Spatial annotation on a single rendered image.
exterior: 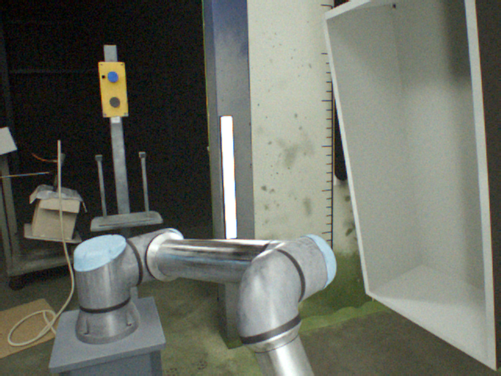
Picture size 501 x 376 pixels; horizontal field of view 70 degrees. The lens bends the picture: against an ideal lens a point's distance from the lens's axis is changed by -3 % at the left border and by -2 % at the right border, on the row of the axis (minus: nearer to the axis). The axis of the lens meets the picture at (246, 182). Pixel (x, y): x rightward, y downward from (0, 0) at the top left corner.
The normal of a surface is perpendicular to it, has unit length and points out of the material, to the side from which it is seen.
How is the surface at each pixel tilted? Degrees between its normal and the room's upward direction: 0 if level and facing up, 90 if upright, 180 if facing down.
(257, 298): 51
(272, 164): 90
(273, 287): 46
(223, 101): 90
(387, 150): 90
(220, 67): 90
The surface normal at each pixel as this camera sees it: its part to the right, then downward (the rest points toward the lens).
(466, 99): -0.89, 0.29
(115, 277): 0.71, 0.09
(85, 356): -0.04, -0.99
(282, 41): 0.36, 0.15
